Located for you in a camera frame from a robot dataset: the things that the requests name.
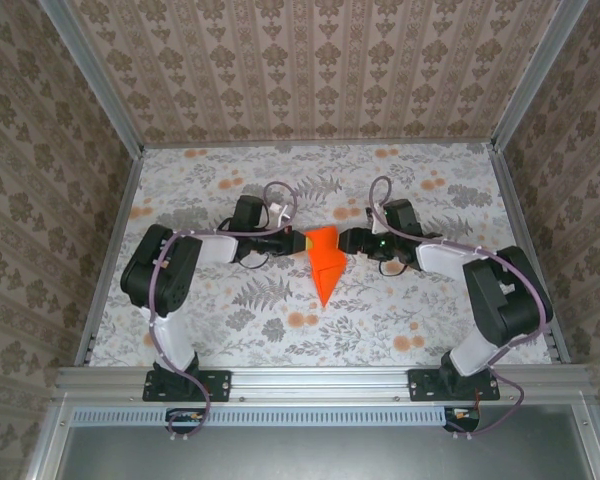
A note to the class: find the orange square paper sheet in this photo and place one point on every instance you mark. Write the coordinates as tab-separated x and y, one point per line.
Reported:
325	270

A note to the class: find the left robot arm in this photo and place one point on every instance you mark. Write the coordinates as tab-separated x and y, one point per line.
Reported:
160	275

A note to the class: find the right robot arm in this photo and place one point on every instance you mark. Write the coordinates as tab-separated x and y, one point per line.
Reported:
510	300

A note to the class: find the grey metal sheet panel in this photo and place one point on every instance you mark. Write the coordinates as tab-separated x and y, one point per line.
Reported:
330	455

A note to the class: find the floral patterned table cover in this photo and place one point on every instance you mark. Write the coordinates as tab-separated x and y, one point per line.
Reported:
280	340

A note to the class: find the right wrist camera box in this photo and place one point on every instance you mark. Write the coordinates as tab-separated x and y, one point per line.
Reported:
402	215

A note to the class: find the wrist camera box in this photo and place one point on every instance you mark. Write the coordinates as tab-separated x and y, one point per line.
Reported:
402	215
247	212

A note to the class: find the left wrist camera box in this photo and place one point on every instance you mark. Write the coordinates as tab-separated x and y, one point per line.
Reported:
247	212

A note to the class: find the thin aluminium table edge rail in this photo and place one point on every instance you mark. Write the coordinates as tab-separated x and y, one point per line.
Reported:
320	144

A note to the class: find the aluminium side rail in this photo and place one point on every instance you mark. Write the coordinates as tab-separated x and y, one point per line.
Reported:
111	250
527	225

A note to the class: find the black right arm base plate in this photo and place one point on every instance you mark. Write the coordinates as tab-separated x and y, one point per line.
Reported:
420	387

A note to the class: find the wide aluminium mounting rail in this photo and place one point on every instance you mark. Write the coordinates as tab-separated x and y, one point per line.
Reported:
320	382

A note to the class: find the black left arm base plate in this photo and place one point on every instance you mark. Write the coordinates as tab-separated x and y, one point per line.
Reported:
217	387

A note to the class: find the aluminium frame post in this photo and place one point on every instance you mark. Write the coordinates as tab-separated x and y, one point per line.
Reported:
536	75
94	75

